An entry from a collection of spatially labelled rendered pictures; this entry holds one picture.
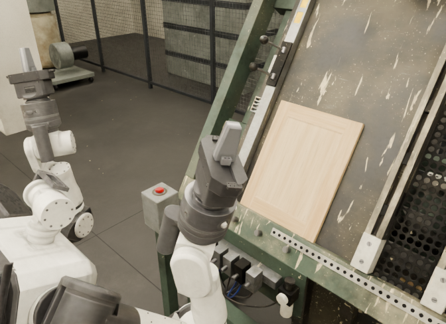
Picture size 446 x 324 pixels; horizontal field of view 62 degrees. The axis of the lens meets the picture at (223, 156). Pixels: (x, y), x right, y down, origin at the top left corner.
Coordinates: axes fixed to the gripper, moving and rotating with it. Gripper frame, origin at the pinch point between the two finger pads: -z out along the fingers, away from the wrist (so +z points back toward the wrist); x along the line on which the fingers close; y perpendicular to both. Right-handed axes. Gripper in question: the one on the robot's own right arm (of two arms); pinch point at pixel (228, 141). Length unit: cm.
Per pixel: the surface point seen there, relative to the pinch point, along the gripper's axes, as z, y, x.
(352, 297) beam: 70, 68, 15
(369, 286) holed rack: 63, 71, 15
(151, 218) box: 95, 7, 74
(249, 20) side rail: 16, 46, 128
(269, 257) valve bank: 82, 50, 42
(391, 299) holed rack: 61, 75, 8
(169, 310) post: 153, 24, 63
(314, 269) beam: 72, 60, 28
